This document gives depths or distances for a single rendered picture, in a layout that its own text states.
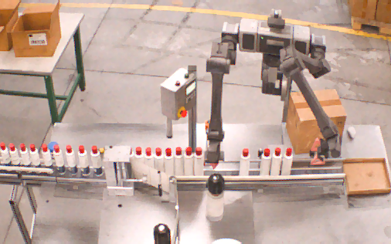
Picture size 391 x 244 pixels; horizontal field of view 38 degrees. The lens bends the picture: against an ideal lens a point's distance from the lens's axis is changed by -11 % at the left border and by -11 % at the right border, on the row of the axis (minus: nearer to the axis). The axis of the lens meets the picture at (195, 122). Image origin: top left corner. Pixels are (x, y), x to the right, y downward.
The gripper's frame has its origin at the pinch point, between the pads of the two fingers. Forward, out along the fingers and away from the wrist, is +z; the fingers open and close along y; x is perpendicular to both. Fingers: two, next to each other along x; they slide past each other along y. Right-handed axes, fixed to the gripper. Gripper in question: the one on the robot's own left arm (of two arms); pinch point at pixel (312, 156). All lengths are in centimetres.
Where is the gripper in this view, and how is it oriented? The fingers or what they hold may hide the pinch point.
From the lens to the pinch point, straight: 316.2
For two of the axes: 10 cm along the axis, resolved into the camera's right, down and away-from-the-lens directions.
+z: -6.2, 5.0, 6.0
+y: -1.5, 6.8, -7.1
